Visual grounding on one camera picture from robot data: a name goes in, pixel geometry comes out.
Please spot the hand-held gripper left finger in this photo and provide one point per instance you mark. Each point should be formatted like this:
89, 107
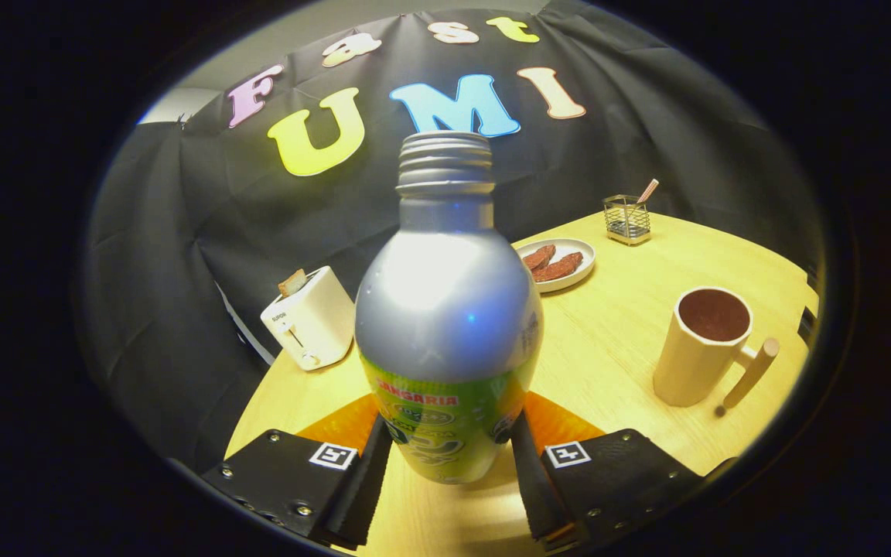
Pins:
364, 487

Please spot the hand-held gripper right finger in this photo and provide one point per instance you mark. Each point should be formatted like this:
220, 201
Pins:
540, 487

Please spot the silver green juice bottle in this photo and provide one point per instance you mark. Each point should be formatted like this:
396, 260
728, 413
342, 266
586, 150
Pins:
445, 309

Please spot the wooden table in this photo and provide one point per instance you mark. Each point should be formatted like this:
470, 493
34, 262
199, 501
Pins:
616, 348

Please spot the white toaster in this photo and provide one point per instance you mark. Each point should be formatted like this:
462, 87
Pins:
318, 321

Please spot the toast slice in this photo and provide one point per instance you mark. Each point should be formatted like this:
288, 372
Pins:
292, 283

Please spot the brown meat slice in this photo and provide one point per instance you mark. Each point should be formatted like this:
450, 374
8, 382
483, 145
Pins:
540, 257
558, 268

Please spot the round white plate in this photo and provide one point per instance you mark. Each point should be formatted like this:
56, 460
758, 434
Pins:
578, 255

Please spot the striped straw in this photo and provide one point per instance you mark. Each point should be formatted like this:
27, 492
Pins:
648, 190

